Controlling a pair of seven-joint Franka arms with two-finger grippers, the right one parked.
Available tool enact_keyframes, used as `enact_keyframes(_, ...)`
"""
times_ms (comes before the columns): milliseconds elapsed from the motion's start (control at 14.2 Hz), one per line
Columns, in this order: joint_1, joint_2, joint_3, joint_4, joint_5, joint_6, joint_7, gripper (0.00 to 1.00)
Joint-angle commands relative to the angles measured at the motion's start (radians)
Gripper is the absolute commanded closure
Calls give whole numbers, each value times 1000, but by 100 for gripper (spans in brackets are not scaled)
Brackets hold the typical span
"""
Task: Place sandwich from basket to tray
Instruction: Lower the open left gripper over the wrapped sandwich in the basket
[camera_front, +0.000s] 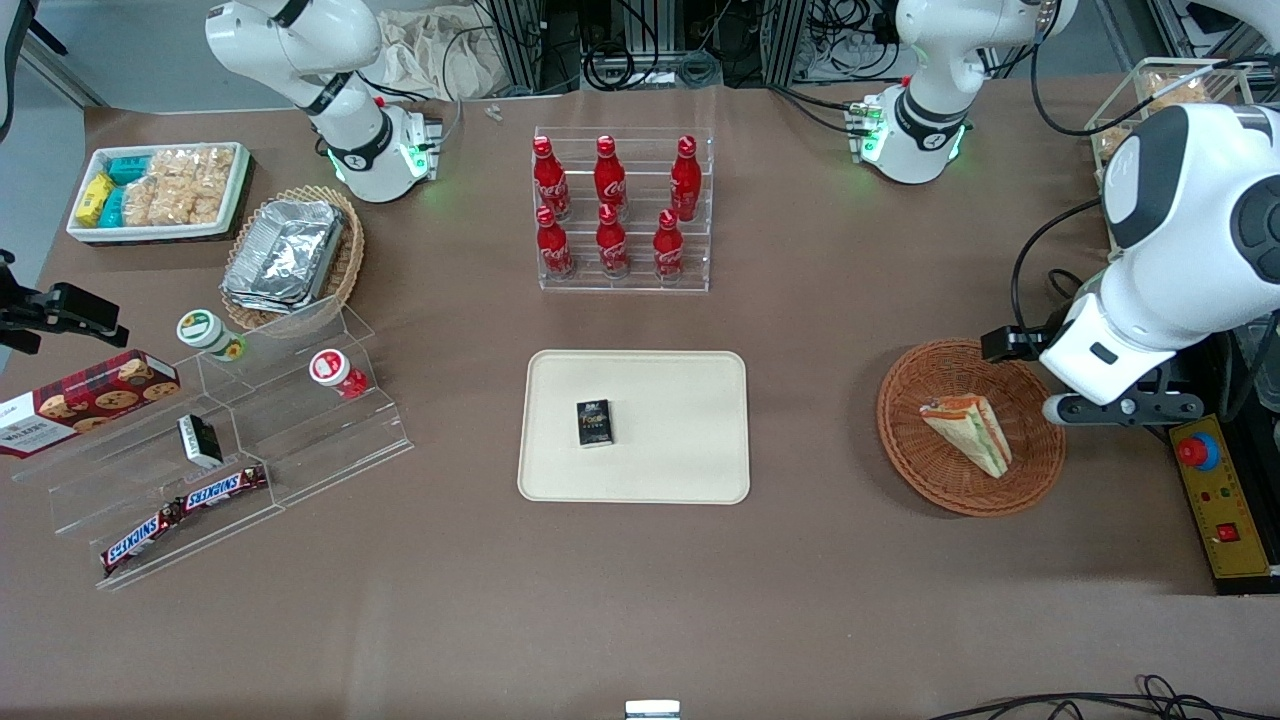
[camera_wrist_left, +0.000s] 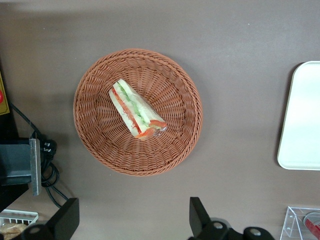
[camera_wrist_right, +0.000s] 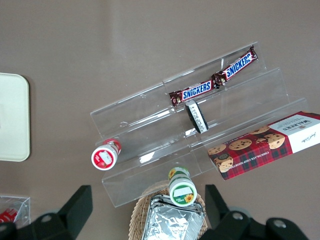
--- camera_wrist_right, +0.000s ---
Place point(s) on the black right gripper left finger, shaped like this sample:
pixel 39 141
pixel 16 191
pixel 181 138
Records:
pixel 67 220

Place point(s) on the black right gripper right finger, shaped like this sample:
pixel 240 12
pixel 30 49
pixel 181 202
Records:
pixel 225 225

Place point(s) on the foil wrapped sandwich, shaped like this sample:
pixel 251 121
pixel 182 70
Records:
pixel 170 222

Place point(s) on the wicker basket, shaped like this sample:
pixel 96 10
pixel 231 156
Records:
pixel 136 217

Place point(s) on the cream plastic tray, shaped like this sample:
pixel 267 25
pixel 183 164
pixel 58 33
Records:
pixel 13 117

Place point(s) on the clear acrylic box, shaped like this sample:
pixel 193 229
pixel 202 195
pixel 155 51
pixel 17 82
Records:
pixel 23 210

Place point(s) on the green lid sunflower bottle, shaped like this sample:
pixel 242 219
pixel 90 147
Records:
pixel 182 192

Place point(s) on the red soda can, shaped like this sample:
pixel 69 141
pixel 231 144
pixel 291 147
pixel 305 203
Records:
pixel 7 215

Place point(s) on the red lid yogurt bottle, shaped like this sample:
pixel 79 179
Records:
pixel 103 157

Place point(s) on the Walkers tartan cookie box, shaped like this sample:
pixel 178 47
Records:
pixel 265 147

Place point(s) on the black and white snack pack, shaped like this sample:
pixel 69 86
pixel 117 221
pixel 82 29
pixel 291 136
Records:
pixel 197 117

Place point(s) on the clear acrylic tiered stand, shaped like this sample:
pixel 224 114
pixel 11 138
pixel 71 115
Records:
pixel 150 125

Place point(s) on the Snickers chocolate bar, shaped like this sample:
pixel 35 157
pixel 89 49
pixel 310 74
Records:
pixel 195 91
pixel 237 66

